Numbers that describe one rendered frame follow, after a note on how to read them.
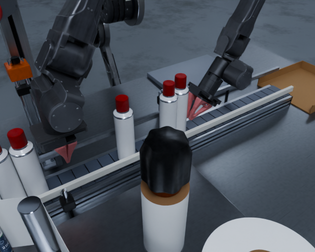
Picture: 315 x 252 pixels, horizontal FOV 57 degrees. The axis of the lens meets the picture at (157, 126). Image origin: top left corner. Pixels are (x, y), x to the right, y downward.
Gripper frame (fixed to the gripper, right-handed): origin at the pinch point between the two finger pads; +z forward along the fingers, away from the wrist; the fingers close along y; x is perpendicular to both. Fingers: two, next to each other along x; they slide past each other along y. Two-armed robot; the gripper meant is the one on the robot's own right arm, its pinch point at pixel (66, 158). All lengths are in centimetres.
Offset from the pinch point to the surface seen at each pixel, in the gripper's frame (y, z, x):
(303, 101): 94, 18, 0
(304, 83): 107, 18, 9
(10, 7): -0.4, -28.7, 15.5
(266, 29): 345, 99, 211
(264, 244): 20.4, -0.9, -38.1
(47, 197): -6.4, 10.7, 1.5
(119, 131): 15.2, 1.9, 4.4
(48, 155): -2.6, 5.4, 9.5
